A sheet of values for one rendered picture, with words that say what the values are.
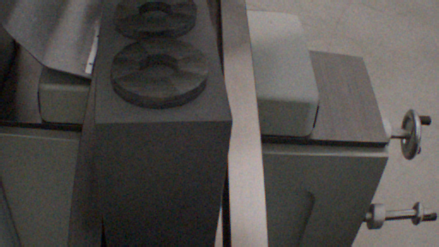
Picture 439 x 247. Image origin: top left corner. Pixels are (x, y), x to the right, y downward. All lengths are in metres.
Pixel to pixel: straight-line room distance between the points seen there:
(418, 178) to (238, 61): 1.37
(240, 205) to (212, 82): 0.19
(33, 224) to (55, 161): 0.24
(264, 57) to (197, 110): 0.59
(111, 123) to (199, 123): 0.08
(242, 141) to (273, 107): 0.27
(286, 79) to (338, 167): 0.20
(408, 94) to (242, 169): 1.84
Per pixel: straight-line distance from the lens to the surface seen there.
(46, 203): 1.28
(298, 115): 1.09
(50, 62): 1.03
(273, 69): 1.11
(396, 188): 2.13
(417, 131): 1.33
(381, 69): 2.65
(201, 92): 0.57
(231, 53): 0.95
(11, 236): 1.39
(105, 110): 0.55
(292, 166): 1.16
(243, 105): 0.86
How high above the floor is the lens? 1.45
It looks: 42 degrees down
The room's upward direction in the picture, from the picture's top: 7 degrees clockwise
